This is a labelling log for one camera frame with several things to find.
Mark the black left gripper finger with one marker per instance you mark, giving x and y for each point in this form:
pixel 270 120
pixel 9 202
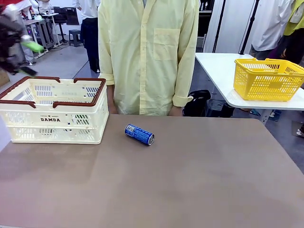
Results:
pixel 23 70
pixel 20 33

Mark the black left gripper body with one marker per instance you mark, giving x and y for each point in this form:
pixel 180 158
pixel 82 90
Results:
pixel 8 42

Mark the green drink can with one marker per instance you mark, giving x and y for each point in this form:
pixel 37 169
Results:
pixel 76 116
pixel 35 47

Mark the blue drink can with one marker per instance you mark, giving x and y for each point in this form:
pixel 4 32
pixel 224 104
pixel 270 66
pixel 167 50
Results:
pixel 139 134

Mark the person's right forearm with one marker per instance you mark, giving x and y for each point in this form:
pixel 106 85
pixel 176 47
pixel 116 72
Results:
pixel 111 95

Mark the cream shopping basket brown rim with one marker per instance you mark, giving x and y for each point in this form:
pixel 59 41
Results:
pixel 54 140

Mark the yellow plastic basket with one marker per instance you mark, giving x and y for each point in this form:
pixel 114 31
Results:
pixel 261 78

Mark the person's right hand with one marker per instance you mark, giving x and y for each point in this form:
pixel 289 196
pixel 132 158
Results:
pixel 113 109

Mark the person's left hand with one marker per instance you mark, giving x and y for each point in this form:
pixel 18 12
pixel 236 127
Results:
pixel 176 111

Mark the person in grey trousers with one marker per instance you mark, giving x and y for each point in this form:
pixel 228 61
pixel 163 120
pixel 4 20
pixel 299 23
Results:
pixel 28 57

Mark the brown cardboard box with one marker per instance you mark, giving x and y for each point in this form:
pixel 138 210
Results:
pixel 3 79

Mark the grey workbench desk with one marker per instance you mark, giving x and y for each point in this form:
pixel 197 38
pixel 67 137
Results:
pixel 47 33

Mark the black monitor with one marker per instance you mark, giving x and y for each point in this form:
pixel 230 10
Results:
pixel 71 17

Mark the grey plastic stool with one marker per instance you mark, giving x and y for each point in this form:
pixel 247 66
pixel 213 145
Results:
pixel 75 35

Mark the person in navy apron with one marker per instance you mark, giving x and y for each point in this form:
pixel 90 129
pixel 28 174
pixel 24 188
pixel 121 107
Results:
pixel 91 35

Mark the person in yellow shirt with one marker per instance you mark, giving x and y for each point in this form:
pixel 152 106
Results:
pixel 142 59

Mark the black rounded bag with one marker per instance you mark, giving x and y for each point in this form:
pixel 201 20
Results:
pixel 197 104

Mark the black shelving unit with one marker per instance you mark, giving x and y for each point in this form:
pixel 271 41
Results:
pixel 204 23

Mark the white side table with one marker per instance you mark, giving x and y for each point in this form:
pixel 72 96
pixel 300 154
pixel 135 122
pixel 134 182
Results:
pixel 213 69

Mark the thin black stand pole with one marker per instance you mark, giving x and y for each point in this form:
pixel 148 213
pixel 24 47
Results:
pixel 218 26

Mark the black tripod pole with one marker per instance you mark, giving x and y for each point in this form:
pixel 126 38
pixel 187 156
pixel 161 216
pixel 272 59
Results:
pixel 249 28

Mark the person in white shirt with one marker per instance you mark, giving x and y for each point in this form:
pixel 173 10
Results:
pixel 268 23

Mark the person in yellow vest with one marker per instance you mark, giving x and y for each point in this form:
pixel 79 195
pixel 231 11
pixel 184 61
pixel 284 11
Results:
pixel 295 19

